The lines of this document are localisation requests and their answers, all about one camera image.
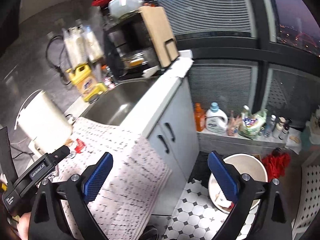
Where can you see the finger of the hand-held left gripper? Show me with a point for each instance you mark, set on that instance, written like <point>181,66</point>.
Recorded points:
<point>6,155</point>

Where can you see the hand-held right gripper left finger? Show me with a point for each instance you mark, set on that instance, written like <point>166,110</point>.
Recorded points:
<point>98,177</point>

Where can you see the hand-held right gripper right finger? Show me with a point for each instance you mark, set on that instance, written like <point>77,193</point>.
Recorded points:
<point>222,177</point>

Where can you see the snack wrapper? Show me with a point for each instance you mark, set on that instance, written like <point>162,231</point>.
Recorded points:
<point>223,202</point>

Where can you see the white round plastic bucket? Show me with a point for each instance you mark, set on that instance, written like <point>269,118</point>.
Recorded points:
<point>250,167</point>

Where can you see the pile of snack wrappers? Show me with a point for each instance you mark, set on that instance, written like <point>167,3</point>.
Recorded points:
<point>80,145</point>

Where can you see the person's left hand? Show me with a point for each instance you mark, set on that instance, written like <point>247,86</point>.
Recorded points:
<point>23,226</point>

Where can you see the black floor mat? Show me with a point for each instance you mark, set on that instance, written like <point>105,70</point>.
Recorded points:
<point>200,165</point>

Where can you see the speckled white counter mat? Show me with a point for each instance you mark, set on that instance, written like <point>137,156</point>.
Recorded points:
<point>125,170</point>

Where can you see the brown cardboard box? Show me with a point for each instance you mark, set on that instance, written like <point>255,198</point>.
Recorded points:
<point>255,156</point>

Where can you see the white electric kettle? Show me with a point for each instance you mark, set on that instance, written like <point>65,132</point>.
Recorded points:
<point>42,120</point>

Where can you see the pink packet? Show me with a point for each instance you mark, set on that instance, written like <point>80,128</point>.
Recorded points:
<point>233,127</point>

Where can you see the red mop head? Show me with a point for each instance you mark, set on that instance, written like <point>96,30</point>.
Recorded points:
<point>276,164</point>

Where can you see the white laundry detergent bottle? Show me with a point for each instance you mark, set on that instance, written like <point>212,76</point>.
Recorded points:
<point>215,122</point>

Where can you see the green white plastic bag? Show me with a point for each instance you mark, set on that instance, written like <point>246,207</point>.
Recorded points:
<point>251,125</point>

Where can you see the white kitchen cabinet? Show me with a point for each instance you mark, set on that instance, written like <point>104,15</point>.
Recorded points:
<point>175,135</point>

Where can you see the orange detergent bottle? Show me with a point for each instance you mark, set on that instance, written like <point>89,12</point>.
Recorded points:
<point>199,118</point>

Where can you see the clear bottle with grey cap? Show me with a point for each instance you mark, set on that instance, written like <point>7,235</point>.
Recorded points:
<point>268,128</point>

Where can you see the steel kitchen sink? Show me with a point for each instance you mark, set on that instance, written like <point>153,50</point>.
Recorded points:
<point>120,105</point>

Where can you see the dark shoe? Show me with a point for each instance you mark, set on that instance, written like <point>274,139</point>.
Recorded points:
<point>150,233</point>

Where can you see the dark glass bottle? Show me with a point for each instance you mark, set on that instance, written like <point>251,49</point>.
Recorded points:
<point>285,130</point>

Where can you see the white tissue paper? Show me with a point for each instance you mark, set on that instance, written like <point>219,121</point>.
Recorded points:
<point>295,141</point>

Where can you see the white tile patterned stand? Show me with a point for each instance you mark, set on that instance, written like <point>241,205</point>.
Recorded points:
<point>310,185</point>

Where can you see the yellow detergent jug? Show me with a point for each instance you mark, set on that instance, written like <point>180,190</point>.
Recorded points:
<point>85,82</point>

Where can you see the red label can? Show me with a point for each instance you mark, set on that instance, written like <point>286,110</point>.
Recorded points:
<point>108,78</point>

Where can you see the pale cloth bundle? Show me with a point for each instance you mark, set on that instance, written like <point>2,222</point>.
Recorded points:
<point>312,130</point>

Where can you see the white foam piece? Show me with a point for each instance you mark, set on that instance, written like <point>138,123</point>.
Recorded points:
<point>151,71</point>

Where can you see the glass bowl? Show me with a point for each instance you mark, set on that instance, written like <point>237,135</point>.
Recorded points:
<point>135,60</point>

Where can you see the small white box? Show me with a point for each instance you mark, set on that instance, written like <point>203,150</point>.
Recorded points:
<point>186,54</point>

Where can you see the black dish rack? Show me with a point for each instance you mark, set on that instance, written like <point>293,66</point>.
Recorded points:
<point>125,45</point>

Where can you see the clear plastic bottle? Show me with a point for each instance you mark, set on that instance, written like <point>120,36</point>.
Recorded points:
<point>92,42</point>

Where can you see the wooden cutting board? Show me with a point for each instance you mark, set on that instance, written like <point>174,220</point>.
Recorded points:
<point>160,35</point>

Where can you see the white plastic container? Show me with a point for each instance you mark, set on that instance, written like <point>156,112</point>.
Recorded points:
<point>123,5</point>

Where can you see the red plastic bag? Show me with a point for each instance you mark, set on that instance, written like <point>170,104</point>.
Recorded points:
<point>100,1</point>

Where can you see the white bottles on wall shelf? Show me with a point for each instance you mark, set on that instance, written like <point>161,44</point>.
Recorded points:
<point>73,45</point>

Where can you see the black window frame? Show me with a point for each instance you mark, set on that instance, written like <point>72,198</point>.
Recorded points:
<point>262,45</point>

